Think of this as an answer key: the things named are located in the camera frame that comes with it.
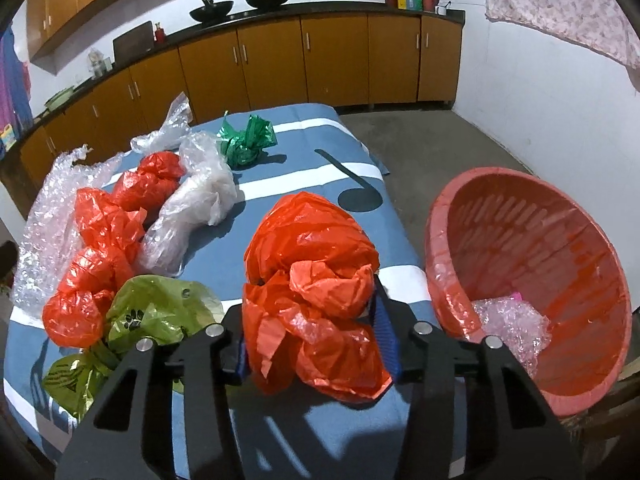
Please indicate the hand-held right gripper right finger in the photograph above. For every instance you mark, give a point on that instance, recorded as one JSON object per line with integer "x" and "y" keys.
{"x": 385, "y": 325}

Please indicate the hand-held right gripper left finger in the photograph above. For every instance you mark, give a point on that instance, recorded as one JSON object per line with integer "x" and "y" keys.
{"x": 243, "y": 360}

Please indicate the large red plastic bag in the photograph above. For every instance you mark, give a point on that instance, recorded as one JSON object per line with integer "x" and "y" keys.
{"x": 310, "y": 260}

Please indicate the olive paw print bag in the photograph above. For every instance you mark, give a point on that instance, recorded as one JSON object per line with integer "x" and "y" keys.
{"x": 150, "y": 310}

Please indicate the small bubble wrap piece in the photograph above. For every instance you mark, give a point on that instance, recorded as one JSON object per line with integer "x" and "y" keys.
{"x": 510, "y": 325}

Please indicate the red plastic basket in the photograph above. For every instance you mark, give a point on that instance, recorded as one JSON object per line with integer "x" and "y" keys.
{"x": 525, "y": 240}

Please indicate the long clear plastic bag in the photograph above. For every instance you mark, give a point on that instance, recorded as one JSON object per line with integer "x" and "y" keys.
{"x": 200, "y": 195}

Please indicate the long red plastic bag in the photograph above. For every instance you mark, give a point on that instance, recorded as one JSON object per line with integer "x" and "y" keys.
{"x": 95, "y": 240}

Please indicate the small red plastic bag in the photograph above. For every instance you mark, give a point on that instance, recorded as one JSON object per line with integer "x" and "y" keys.
{"x": 145, "y": 180}

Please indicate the green foil bag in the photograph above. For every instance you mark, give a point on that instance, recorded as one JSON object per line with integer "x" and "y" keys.
{"x": 245, "y": 142}

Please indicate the large bubble wrap sheet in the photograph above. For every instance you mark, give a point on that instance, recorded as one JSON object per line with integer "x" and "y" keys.
{"x": 50, "y": 200}

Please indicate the blue striped blanket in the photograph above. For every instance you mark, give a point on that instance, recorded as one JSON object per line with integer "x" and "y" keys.
{"x": 300, "y": 180}

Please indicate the wooden lower kitchen cabinets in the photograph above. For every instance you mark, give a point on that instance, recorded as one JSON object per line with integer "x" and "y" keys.
{"x": 270, "y": 60}

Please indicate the green basin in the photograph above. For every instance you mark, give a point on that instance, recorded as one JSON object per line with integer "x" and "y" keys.
{"x": 59, "y": 97}

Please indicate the white cup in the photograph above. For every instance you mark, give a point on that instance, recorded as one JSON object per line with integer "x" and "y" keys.
{"x": 442, "y": 9}

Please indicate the clear glass jar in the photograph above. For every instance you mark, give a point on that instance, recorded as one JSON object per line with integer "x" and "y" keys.
{"x": 99, "y": 64}

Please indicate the dark cutting board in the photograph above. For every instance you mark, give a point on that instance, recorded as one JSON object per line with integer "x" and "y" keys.
{"x": 132, "y": 42}

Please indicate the red bottle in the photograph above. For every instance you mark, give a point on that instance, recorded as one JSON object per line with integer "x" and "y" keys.
{"x": 160, "y": 34}

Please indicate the colourful hanging cloth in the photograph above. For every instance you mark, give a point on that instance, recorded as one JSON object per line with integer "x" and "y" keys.
{"x": 12, "y": 90}

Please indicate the pink floral hanging cloth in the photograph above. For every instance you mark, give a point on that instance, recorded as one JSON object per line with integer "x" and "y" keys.
{"x": 565, "y": 0}

